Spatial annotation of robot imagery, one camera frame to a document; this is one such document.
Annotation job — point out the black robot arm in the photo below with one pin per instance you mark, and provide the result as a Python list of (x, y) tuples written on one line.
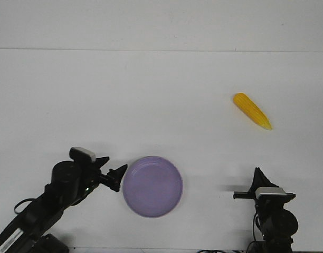
[(71, 183), (273, 226)]

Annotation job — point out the yellow corn cob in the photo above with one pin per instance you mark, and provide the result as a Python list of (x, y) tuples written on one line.
[(251, 110)]

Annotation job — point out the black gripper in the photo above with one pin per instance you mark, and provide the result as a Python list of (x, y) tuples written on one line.
[(260, 180), (91, 174)]

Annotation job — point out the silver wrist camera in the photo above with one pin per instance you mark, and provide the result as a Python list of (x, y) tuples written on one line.
[(269, 192), (82, 155)]

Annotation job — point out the purple round plate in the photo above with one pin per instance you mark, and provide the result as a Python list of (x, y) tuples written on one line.
[(152, 187)]

